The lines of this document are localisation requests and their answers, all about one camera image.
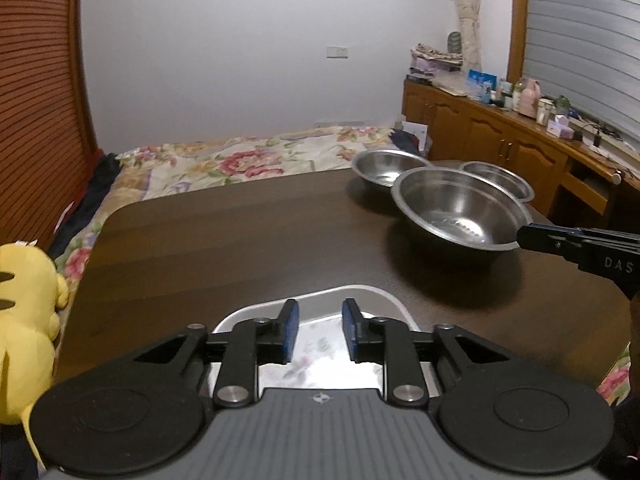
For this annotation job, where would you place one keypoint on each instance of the clear plastic bag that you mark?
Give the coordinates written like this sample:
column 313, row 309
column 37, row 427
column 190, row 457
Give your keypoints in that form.
column 450, row 86

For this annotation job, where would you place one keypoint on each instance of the wooden window frame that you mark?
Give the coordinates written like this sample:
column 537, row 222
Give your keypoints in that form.
column 517, row 20

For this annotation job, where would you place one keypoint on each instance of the blue box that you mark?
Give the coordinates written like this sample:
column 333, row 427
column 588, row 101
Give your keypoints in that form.
column 482, row 82

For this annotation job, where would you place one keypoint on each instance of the white wall switch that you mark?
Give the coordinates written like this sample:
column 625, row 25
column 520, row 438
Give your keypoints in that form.
column 337, row 51

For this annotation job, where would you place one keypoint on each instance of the cream curtain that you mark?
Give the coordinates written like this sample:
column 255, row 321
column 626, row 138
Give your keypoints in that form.
column 467, row 35

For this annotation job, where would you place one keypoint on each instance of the dark navy red clothing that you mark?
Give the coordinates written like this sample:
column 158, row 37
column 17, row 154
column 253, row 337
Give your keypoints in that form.
column 95, row 185

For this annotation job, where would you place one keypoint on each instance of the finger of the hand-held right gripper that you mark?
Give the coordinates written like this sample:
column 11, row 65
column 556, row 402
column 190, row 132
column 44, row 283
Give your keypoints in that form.
column 545, row 240
column 610, row 236

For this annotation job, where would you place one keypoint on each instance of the square floral plate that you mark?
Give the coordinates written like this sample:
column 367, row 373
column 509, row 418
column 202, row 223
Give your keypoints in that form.
column 320, row 340

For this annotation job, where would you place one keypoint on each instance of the wooden cabinet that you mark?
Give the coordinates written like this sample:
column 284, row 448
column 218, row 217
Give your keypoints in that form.
column 500, row 135

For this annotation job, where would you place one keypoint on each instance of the dark blue clothing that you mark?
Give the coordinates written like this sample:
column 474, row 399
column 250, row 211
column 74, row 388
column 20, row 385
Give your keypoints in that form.
column 406, row 141

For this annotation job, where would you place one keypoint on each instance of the small grey fan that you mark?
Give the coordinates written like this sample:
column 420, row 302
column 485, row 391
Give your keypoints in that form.
column 454, row 42

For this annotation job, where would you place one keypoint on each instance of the small steel bowl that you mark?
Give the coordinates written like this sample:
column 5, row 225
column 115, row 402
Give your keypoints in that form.
column 500, row 180

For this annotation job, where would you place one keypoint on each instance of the tissue box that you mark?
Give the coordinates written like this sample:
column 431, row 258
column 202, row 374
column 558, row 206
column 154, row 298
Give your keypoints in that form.
column 561, row 127

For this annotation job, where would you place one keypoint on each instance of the floral bed blanket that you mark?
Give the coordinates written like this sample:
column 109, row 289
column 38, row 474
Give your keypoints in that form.
column 225, row 165

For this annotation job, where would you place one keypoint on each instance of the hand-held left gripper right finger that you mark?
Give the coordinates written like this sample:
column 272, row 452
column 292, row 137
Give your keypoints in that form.
column 348, row 330

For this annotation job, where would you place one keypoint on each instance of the yellow plush toy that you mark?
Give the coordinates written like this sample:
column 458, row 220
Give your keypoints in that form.
column 25, row 320

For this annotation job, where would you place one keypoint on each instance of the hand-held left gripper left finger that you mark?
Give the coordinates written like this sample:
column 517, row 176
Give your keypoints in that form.
column 292, row 330

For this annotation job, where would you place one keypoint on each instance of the wooden louvered wardrobe door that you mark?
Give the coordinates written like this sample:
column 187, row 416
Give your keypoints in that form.
column 40, row 85

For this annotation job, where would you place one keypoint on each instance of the pile of folded cloths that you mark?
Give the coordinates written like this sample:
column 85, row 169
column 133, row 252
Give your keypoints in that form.
column 435, row 57

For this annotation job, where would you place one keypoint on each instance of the white paper bag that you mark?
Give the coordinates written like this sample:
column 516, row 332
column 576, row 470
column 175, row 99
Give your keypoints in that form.
column 417, row 130

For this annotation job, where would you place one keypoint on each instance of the white jar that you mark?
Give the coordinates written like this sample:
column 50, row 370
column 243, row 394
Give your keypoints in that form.
column 545, row 111

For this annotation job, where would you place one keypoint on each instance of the medium steel bowl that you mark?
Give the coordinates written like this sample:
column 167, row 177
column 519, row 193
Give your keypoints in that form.
column 385, row 170

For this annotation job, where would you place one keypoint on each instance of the pink bottle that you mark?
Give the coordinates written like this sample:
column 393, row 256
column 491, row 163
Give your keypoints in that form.
column 530, row 99

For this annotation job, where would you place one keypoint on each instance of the large steel bowl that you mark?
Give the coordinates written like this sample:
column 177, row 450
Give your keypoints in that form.
column 450, row 210

